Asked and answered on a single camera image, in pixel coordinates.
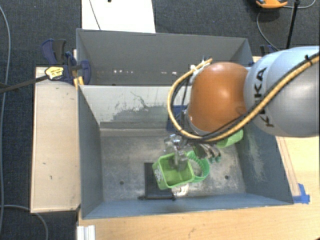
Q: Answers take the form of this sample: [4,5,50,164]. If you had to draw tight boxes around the grey metal bin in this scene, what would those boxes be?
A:
[75,28,295,220]

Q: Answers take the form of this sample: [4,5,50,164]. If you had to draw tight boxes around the small white clear thing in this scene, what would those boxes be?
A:
[171,183,190,198]

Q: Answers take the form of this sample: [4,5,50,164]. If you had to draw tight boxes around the green round cup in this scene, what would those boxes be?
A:
[215,128,245,149]

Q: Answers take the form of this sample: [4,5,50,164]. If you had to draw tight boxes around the dark flat block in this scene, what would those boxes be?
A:
[137,161,176,201]

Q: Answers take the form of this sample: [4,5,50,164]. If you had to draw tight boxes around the blue soft thing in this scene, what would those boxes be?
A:
[166,104,189,133]

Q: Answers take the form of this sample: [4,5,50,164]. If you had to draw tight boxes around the pale wood flat board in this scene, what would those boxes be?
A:
[30,67,82,214]

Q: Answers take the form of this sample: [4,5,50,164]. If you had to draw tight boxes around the green square cup with handle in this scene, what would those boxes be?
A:
[151,150,211,191]

